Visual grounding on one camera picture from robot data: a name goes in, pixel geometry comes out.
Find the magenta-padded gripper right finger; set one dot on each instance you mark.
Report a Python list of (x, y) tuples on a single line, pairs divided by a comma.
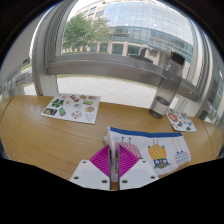
[(138, 175)]

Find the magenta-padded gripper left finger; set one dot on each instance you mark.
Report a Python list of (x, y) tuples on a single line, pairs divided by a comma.
[(90, 175)]

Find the white printed towel blue edge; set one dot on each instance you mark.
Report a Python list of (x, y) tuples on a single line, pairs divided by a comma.
[(160, 146)]

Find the sticker sheet with round stickers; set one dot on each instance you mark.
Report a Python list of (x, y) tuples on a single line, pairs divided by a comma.
[(180, 120)]

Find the sticker sheet with green stickers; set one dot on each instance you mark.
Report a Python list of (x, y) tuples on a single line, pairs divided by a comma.
[(71, 108)]

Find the clear bottle with black cap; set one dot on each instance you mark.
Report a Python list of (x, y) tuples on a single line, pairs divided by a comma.
[(165, 90)]

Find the green tree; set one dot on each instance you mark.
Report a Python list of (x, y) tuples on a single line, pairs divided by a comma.
[(80, 31)]

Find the glass office building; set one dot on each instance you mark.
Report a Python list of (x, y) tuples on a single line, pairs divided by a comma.
[(146, 23)]

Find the grey window frame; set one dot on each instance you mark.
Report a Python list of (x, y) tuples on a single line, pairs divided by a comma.
[(100, 65)]

